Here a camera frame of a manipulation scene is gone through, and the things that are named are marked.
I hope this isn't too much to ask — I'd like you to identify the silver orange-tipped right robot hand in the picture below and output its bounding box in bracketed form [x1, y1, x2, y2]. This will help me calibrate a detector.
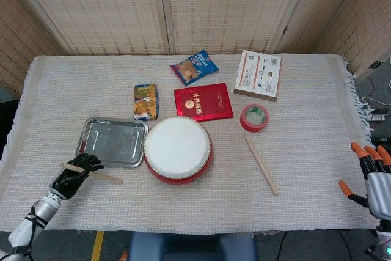
[338, 142, 391, 222]

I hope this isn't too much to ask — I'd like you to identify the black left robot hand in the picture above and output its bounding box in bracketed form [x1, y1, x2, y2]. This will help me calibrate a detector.
[49, 153, 105, 201]

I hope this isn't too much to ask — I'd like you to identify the wooden drumstick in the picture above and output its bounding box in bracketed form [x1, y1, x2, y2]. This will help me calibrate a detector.
[244, 136, 279, 196]
[62, 163, 123, 185]

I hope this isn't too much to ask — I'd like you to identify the silver metal tray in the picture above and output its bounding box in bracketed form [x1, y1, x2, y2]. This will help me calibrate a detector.
[75, 116, 150, 169]

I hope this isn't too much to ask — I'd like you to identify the red drum with white skin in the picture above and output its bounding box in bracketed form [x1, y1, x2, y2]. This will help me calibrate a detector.
[142, 116, 213, 185]

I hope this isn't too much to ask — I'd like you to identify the white power strip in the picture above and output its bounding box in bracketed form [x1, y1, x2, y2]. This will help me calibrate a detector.
[368, 109, 390, 122]

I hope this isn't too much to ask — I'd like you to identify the yellow and blue snack box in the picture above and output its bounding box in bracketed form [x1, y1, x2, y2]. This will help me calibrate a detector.
[133, 83, 159, 121]

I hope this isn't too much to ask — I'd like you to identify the blue robot torso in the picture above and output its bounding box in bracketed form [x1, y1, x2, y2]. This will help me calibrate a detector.
[128, 232, 257, 261]

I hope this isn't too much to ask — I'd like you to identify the white woven tablecloth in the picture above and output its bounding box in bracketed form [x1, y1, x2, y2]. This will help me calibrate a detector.
[0, 54, 379, 236]

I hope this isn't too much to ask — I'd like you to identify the red tape roll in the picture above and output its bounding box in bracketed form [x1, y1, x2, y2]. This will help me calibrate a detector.
[239, 103, 270, 133]

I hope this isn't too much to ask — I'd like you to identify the red certificate booklet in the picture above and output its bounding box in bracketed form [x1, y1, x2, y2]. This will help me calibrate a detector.
[174, 83, 235, 122]

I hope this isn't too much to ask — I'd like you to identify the white cardboard box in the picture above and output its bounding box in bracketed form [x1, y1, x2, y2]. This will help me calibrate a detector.
[233, 50, 282, 103]

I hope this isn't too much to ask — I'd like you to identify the blue snack packet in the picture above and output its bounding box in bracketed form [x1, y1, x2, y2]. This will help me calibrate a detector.
[170, 49, 220, 87]

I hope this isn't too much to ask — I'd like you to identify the woven folding screen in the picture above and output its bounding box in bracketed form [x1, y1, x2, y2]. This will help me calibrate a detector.
[0, 0, 391, 97]

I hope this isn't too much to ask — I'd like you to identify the white cable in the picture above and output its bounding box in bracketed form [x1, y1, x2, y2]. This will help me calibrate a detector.
[362, 79, 391, 109]

